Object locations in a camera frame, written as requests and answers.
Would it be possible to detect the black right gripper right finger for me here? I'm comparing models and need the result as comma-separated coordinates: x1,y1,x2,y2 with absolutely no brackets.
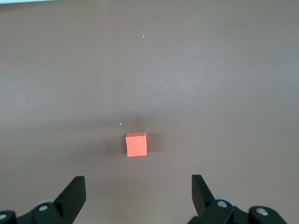
188,174,291,224

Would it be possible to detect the orange foam cube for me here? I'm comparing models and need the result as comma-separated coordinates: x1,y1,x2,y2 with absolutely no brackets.
125,132,148,157

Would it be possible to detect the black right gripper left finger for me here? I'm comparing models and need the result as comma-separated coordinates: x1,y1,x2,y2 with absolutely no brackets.
0,176,86,224

